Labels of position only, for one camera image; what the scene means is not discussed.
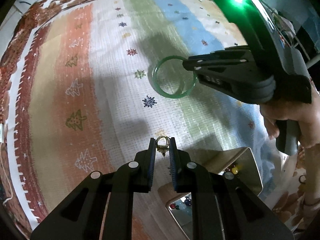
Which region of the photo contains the striped colourful cloth mat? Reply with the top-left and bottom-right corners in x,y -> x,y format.
6,0 -> 281,230

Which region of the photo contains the gold earring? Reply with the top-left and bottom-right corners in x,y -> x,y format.
156,135 -> 169,158

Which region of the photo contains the green jade bangle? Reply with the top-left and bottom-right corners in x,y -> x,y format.
150,55 -> 197,99

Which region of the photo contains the white cable with plug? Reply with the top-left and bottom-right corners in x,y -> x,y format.
0,123 -> 13,205

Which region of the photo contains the glass side table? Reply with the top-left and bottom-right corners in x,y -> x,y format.
261,0 -> 319,68

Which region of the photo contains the person's right hand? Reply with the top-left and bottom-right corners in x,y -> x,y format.
260,80 -> 320,149

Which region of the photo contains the beige jewelry box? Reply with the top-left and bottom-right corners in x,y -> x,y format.
158,147 -> 263,239

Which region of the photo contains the red floral bedspread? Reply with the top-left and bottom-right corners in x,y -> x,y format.
0,0 -> 320,240

